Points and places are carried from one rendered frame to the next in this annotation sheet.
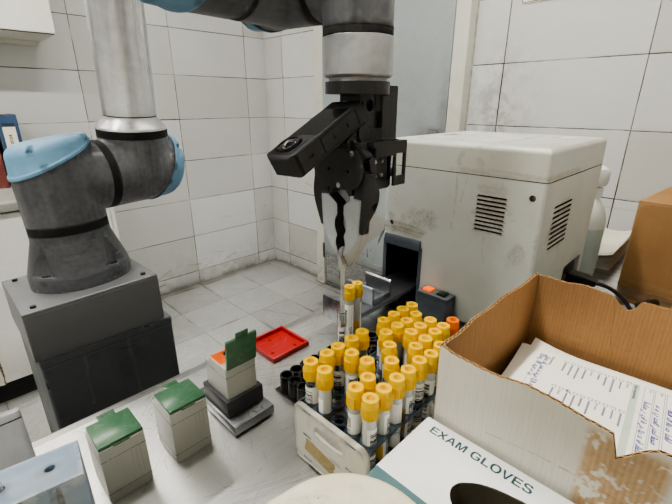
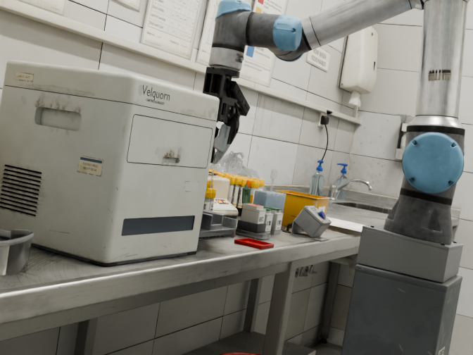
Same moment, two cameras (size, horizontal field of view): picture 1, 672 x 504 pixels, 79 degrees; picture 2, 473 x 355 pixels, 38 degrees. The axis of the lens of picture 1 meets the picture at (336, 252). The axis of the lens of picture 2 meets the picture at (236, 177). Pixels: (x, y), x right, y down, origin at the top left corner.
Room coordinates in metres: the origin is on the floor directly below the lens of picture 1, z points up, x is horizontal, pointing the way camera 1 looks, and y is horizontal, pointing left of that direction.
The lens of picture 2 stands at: (1.97, -0.43, 1.10)
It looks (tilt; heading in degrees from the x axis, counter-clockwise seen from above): 3 degrees down; 162
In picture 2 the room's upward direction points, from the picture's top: 9 degrees clockwise
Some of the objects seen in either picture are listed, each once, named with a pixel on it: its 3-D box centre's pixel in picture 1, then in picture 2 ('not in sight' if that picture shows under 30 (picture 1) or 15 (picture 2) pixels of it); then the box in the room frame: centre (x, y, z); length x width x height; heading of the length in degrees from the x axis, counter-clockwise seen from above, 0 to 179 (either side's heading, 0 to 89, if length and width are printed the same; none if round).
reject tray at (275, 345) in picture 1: (278, 343); (254, 243); (0.54, 0.09, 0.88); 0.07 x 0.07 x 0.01; 45
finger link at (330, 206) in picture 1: (346, 224); (219, 144); (0.50, -0.01, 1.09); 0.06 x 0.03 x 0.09; 135
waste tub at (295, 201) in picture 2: not in sight; (300, 210); (0.11, 0.38, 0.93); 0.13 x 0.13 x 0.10; 50
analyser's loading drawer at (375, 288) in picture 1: (377, 289); (198, 225); (0.65, -0.07, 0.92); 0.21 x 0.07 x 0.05; 135
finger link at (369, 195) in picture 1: (359, 195); not in sight; (0.45, -0.03, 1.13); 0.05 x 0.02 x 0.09; 45
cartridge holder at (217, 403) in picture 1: (233, 394); (250, 228); (0.41, 0.13, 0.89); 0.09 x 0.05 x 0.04; 46
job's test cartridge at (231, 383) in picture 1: (232, 376); (253, 218); (0.41, 0.13, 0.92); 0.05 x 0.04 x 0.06; 46
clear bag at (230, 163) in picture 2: not in sight; (224, 175); (-0.40, 0.28, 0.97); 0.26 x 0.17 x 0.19; 149
